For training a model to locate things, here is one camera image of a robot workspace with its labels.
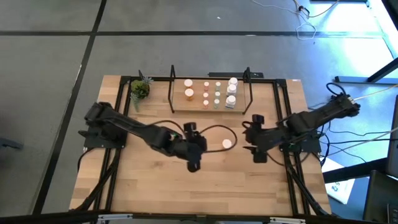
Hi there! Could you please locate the black box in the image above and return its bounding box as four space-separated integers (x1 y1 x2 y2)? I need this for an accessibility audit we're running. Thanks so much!
362 169 398 224

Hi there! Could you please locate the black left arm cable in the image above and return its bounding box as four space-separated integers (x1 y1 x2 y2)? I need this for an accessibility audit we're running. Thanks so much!
149 119 239 154

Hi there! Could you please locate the white paper sheet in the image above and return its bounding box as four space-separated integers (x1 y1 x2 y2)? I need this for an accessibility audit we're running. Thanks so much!
323 179 356 205

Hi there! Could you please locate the black slanted beam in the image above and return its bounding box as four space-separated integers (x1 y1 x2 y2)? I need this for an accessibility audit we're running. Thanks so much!
322 157 389 184

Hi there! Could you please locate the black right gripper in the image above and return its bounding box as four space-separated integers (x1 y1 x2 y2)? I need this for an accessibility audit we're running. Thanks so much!
241 114 285 164

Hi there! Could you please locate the black rail with silver brackets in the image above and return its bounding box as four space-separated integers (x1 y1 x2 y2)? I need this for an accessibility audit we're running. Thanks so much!
0 210 398 224

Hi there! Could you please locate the black aluminium table frame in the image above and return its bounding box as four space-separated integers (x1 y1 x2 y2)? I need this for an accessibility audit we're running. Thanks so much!
73 74 332 218

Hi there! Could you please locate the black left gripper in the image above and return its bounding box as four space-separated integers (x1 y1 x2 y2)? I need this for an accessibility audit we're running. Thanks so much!
167 121 208 174

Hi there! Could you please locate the white floor cable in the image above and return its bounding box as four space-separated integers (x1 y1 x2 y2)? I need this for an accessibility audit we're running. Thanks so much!
250 0 318 41

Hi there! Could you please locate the black floor cable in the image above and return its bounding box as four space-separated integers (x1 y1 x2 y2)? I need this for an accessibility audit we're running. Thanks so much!
306 93 398 167

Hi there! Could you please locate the grey panel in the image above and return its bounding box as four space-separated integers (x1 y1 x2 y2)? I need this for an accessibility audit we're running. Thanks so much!
386 95 398 179

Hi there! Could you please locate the cream floor cable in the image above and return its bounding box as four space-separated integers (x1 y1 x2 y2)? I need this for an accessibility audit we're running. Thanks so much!
353 84 398 102

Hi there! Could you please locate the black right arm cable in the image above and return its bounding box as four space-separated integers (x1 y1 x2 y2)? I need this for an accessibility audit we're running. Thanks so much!
267 151 312 167

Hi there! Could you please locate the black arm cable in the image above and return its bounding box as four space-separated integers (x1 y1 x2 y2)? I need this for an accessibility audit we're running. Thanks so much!
149 119 239 154
267 151 312 167

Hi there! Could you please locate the green potted succulent plant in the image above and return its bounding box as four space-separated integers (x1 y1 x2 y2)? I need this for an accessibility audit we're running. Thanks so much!
129 70 154 112

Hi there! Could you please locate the black desk leg bar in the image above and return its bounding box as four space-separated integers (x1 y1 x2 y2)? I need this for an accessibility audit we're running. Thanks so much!
334 57 398 85

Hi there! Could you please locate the black flat bar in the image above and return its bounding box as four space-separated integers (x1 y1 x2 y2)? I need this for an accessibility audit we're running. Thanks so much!
208 72 264 79

